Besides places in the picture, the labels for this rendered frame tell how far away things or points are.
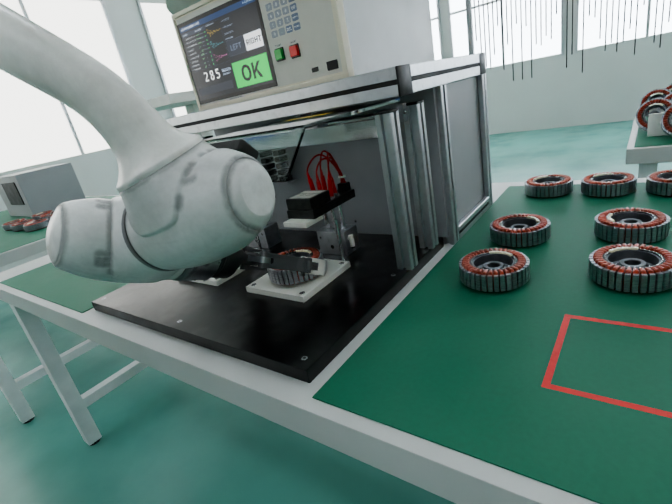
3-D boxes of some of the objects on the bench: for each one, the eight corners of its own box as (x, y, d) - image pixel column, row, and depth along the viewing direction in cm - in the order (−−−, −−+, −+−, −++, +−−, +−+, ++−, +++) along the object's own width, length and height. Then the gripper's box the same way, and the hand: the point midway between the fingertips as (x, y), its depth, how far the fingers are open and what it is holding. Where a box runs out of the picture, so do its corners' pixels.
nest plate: (304, 302, 71) (302, 296, 71) (246, 292, 80) (245, 286, 80) (351, 266, 82) (349, 260, 81) (295, 260, 91) (294, 255, 90)
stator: (507, 253, 78) (506, 235, 77) (481, 236, 89) (480, 219, 87) (563, 241, 79) (563, 222, 77) (530, 224, 89) (530, 208, 88)
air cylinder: (347, 256, 87) (343, 232, 85) (320, 253, 92) (315, 230, 90) (360, 246, 91) (356, 223, 89) (333, 244, 95) (329, 222, 93)
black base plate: (309, 384, 54) (306, 370, 53) (94, 310, 92) (90, 301, 91) (444, 246, 88) (443, 236, 87) (246, 234, 126) (244, 227, 125)
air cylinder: (268, 248, 102) (263, 228, 100) (248, 247, 106) (242, 227, 104) (282, 241, 105) (277, 221, 103) (262, 239, 110) (256, 220, 108)
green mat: (82, 313, 92) (81, 312, 92) (-1, 282, 128) (-1, 282, 128) (326, 191, 160) (326, 191, 159) (226, 194, 196) (226, 193, 196)
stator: (301, 290, 73) (296, 271, 72) (258, 283, 80) (253, 266, 79) (336, 264, 81) (333, 246, 80) (295, 259, 88) (291, 243, 87)
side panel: (455, 244, 87) (440, 85, 76) (441, 244, 89) (425, 88, 78) (493, 203, 107) (486, 73, 96) (481, 203, 109) (473, 75, 98)
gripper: (163, 269, 70) (258, 277, 88) (256, 286, 56) (347, 291, 74) (169, 226, 71) (262, 243, 88) (263, 232, 57) (352, 250, 74)
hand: (295, 264), depth 80 cm, fingers closed on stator, 11 cm apart
